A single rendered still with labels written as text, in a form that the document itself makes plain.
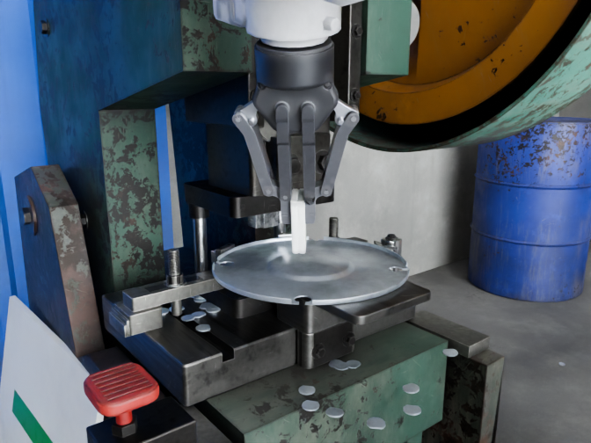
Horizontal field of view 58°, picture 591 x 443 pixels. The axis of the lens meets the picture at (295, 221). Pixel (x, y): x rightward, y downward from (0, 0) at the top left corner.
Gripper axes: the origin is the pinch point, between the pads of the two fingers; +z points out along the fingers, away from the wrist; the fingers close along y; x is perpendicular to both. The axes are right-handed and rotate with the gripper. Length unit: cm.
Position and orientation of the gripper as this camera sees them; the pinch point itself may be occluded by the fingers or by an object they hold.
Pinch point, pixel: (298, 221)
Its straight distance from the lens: 61.2
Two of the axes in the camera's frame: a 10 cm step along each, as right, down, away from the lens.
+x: 0.5, -5.4, 8.4
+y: 10.0, 0.1, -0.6
